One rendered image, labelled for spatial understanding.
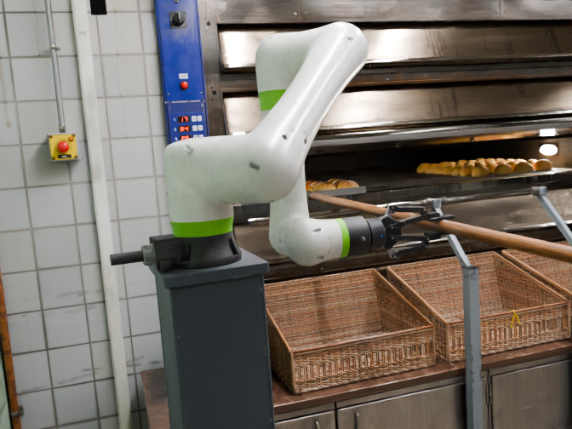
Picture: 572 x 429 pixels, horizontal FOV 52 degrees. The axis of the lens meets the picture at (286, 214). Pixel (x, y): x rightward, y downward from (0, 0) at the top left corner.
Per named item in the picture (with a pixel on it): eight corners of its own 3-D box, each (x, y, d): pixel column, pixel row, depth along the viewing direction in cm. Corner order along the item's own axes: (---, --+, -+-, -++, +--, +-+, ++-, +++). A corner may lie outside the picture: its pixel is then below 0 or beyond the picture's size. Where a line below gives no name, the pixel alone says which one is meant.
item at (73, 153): (51, 162, 213) (48, 134, 212) (81, 159, 216) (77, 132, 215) (49, 162, 206) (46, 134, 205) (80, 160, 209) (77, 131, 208)
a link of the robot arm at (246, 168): (264, 163, 97) (366, 5, 129) (191, 166, 106) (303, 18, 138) (293, 218, 105) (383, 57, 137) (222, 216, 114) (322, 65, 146)
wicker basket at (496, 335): (386, 326, 259) (383, 265, 256) (494, 307, 275) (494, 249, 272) (448, 364, 213) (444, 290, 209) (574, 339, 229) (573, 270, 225)
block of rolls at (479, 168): (414, 173, 341) (413, 163, 341) (484, 166, 355) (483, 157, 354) (477, 178, 284) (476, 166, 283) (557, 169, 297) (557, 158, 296)
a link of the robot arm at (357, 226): (351, 260, 132) (350, 220, 131) (333, 252, 143) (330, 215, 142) (376, 257, 134) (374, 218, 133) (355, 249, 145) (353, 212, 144)
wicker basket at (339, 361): (254, 350, 241) (248, 285, 238) (377, 328, 258) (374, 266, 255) (292, 397, 195) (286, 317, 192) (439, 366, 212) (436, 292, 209)
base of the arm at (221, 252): (115, 282, 107) (111, 249, 106) (108, 267, 121) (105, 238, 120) (251, 261, 116) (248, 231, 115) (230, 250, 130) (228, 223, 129)
